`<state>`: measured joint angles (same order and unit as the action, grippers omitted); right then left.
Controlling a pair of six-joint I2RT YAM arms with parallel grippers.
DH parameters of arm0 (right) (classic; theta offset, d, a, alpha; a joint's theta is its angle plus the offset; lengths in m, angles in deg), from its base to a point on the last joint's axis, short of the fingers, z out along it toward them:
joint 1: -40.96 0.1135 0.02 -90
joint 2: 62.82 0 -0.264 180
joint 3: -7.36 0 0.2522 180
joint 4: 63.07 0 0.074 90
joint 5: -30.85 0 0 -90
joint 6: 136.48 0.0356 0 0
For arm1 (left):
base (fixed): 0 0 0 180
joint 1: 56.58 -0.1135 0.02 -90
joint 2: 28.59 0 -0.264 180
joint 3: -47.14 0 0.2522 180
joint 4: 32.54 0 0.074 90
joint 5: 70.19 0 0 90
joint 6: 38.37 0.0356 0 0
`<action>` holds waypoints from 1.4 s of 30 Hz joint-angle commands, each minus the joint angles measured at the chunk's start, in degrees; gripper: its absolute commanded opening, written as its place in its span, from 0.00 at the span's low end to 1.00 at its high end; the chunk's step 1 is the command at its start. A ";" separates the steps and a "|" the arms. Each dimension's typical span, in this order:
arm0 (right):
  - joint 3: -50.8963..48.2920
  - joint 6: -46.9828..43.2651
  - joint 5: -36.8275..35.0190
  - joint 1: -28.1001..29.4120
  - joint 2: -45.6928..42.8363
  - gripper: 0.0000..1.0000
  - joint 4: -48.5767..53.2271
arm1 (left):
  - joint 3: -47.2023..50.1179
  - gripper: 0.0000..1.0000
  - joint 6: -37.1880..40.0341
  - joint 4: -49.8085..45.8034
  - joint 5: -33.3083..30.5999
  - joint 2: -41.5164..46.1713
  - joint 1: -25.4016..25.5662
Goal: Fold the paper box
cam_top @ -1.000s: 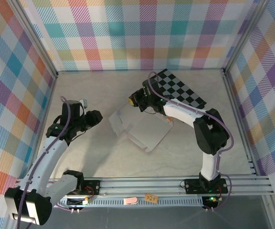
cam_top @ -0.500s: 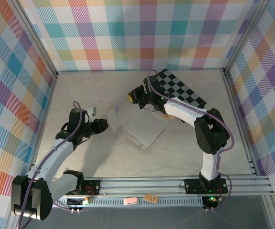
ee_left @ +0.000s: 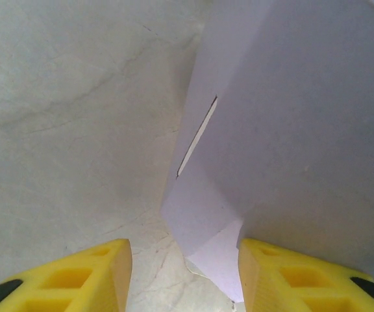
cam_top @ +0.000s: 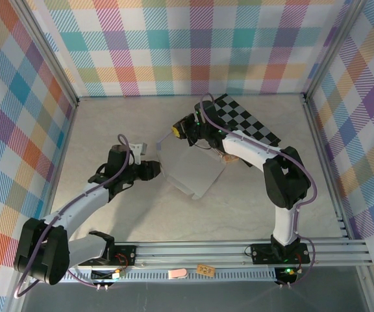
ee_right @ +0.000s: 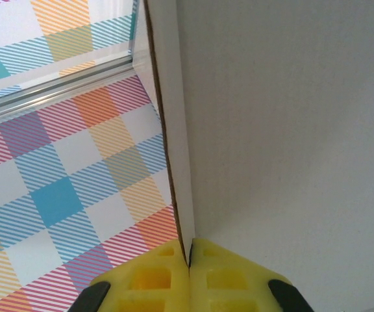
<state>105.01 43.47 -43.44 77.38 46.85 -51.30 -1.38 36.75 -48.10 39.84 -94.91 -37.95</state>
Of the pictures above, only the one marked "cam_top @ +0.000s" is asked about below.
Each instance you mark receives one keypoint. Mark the purple paper box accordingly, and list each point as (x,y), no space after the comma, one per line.
(190,169)

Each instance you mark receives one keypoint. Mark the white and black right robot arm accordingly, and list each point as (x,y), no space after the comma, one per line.
(284,185)

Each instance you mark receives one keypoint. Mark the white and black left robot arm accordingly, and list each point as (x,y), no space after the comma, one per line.
(83,201)

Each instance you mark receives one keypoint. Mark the black and grey chessboard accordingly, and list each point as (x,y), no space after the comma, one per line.
(248,120)

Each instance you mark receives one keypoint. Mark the pink and white eraser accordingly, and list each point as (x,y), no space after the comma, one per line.
(177,273)

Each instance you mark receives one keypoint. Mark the black controller board yellow connector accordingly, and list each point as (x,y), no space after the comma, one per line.
(109,275)

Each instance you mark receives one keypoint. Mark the small wooden tag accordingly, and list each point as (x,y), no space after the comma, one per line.
(204,270)

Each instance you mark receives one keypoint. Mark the black controller board green light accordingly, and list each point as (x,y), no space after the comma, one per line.
(286,274)

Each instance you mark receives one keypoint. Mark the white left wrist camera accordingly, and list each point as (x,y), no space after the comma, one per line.
(137,151)

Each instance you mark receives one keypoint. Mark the aluminium side rail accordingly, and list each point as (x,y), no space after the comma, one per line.
(325,165)
(60,172)

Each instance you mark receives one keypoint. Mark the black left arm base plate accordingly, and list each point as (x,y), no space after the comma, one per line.
(125,255)

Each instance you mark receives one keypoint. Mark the aluminium mounting rail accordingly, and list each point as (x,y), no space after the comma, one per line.
(190,252)

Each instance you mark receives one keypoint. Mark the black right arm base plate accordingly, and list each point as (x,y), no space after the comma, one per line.
(263,253)

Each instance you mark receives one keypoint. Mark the aluminium frame post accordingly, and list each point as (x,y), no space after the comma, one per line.
(44,55)
(334,48)

